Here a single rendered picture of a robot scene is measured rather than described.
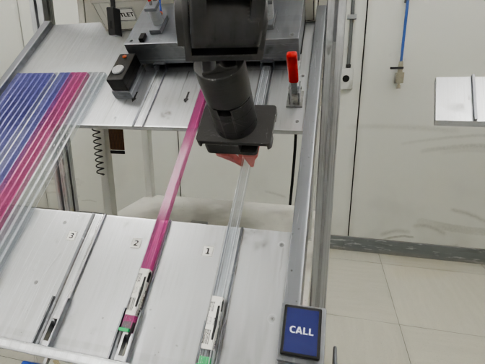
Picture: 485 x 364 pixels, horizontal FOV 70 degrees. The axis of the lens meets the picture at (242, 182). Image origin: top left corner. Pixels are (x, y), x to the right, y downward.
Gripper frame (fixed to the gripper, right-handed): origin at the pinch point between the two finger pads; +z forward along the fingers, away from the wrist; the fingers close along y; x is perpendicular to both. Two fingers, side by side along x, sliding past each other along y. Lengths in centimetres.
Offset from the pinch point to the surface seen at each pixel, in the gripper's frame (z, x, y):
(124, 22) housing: 0, -36, 35
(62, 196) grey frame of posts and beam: 34, -6, 62
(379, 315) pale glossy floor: 139, -6, -41
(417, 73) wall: 109, -137, -59
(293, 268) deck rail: -1.1, 16.4, -9.0
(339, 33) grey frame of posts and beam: 4.9, -36.0, -12.8
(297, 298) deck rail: -1.2, 20.0, -9.9
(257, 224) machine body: 58, -13, 8
